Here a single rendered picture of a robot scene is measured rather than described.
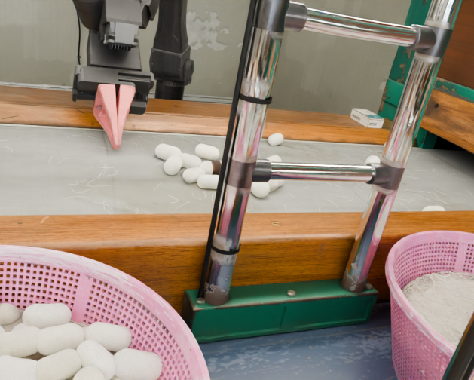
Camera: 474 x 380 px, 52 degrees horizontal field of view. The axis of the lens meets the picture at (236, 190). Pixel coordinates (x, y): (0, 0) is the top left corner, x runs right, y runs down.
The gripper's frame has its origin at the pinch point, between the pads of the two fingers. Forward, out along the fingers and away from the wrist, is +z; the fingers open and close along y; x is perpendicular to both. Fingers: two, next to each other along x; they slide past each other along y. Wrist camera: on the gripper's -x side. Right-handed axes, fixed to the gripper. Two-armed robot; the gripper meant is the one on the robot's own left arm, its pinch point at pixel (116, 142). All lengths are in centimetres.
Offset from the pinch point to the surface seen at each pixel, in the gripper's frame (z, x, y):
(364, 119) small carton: -12, 8, 49
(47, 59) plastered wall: -133, 153, -4
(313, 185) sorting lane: 7.8, -4.1, 25.4
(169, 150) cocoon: 1.6, -1.1, 6.6
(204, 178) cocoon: 8.1, -6.4, 8.9
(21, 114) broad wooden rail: -8.0, 7.5, -11.5
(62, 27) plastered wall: -144, 141, 3
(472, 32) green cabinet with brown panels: -20, -10, 62
